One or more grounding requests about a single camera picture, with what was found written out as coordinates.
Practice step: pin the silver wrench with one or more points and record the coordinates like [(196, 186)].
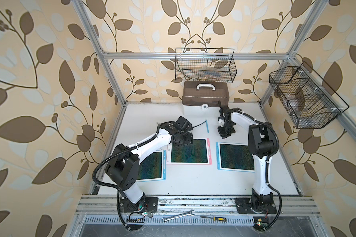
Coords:
[(166, 219)]

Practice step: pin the aluminium front rail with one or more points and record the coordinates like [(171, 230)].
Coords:
[(206, 205)]

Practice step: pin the right wire basket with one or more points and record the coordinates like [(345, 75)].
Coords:
[(310, 100)]

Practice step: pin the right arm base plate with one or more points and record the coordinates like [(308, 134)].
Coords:
[(243, 206)]

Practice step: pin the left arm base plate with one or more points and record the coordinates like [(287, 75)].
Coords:
[(145, 204)]

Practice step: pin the brown white toolbox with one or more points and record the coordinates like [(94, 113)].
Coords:
[(200, 97)]

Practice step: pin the blue writing tablet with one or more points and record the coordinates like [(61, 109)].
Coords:
[(234, 157), (153, 168)]

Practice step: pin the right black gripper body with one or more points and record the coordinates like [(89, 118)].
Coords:
[(226, 130)]

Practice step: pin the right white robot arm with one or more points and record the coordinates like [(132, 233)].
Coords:
[(262, 144)]

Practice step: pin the yellow black screwdriver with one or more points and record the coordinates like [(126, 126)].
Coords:
[(214, 218)]

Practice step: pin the back wire basket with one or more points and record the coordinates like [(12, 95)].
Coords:
[(205, 64)]

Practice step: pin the right blue writing tablet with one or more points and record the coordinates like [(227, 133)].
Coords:
[(234, 157)]

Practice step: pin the left blue writing tablet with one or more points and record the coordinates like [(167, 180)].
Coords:
[(153, 168)]

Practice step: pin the pink writing tablet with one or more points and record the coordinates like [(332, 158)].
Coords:
[(197, 153)]

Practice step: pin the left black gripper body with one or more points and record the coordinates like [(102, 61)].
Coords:
[(185, 139)]

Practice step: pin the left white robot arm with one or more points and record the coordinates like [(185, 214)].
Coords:
[(123, 168)]

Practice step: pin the wire basket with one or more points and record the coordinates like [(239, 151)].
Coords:
[(205, 64), (310, 100)]

